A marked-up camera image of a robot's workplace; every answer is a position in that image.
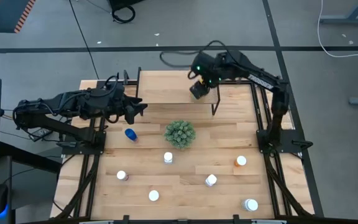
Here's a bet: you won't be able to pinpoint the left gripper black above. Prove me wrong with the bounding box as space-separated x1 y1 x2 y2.
102 83 149 126

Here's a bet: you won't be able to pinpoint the blue cap medicine bottle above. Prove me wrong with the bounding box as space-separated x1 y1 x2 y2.
124 128 139 143

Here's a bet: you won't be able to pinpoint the clear bottle tabbed white cap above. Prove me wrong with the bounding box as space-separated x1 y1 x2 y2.
204 174 218 188

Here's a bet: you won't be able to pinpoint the large clear bottle white cap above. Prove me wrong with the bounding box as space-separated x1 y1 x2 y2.
241 198 259 212

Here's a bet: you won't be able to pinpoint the wooden shelf black metal legs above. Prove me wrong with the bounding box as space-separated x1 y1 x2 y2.
135 67 222 116

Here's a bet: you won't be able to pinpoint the green artificial plant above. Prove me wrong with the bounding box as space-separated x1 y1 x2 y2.
163 119 197 149

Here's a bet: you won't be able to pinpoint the black power adapter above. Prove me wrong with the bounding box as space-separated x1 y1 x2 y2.
29 128 53 142

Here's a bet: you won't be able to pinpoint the black equipment box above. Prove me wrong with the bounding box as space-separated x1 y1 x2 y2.
108 0 145 11

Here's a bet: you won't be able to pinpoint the black side desk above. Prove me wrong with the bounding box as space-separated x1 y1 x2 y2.
0 141 62 224

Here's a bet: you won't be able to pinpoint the black mat orange striped edges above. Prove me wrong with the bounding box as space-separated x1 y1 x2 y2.
0 0 37 34

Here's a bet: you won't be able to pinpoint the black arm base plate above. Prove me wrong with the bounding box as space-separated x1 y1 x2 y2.
56 130 107 156
256 129 313 154

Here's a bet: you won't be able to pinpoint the long black floor cable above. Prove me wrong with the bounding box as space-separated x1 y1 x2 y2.
68 0 101 80

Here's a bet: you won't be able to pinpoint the black coiled cable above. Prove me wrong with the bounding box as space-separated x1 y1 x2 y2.
111 4 136 24

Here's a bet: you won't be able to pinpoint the white floor cable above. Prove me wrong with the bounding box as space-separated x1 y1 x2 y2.
316 0 358 58

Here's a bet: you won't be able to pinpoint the grey desk leg frame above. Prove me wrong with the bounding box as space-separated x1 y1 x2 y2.
318 0 358 25

